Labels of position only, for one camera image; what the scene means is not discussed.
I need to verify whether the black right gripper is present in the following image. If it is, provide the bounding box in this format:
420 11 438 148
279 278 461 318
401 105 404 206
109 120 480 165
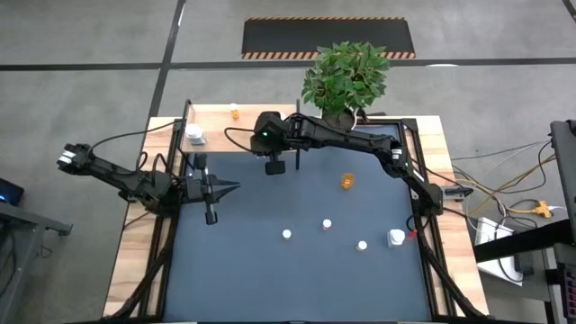
250 111 292 177

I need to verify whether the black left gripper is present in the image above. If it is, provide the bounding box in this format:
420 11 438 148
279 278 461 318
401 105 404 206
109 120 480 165
182 153 241 226

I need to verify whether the wooden shelf with black legs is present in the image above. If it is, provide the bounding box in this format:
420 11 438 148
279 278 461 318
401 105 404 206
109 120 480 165
182 99 302 171

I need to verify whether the green plant in white pot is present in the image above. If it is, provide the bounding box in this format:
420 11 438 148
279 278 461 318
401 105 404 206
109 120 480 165
300 40 392 131

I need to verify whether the blue-grey table mat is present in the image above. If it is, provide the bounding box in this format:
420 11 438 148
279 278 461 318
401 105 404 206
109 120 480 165
161 124 433 323

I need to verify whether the black hazard-striped floor mat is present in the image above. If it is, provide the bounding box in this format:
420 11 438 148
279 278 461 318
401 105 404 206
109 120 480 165
240 16 417 61

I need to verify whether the dark laptop with blue light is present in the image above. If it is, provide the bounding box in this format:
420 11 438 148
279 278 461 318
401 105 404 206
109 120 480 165
0 177 26 207

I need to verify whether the grey metal desk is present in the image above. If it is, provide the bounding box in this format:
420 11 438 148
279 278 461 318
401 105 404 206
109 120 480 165
0 201 73 324

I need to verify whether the white flat box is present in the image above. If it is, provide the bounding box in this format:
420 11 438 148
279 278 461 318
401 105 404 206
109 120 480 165
474 216 526 285

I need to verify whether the black desk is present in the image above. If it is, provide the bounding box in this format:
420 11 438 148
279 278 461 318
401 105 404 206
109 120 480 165
472 219 576 324

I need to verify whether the yellow power plug splitter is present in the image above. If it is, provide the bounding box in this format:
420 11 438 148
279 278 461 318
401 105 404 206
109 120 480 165
530 200 553 220

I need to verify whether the dark computer monitor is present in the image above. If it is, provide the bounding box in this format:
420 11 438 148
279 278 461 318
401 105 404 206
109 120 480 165
548 119 576 229

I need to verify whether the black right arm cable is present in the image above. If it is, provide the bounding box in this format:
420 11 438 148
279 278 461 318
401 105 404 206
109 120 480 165
223 126 257 155

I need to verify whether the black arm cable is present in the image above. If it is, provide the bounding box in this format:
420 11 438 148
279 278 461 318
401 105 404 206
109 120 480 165
223 126 257 155
87 117 184 157

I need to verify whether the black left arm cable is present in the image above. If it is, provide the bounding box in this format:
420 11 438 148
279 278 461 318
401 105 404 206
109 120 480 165
87 117 184 157

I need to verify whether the black metal rig frame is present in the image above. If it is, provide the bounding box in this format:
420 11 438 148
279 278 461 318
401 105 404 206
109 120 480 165
103 99 490 324

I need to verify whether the yellow cable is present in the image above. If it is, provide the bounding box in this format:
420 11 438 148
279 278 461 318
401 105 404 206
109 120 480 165
465 152 559 217

